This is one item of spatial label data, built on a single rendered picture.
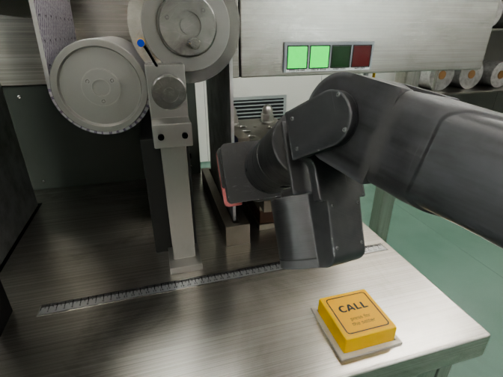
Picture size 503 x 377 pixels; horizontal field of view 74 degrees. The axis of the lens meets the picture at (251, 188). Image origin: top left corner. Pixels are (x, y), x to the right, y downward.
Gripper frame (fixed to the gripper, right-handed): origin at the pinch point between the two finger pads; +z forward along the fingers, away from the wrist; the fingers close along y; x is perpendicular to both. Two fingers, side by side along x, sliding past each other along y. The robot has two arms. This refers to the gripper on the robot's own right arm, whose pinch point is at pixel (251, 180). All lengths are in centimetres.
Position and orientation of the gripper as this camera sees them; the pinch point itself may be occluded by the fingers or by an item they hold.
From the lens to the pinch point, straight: 45.5
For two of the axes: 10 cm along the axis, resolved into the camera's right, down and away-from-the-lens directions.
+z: -2.3, 1.3, 9.6
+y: 9.6, -1.4, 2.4
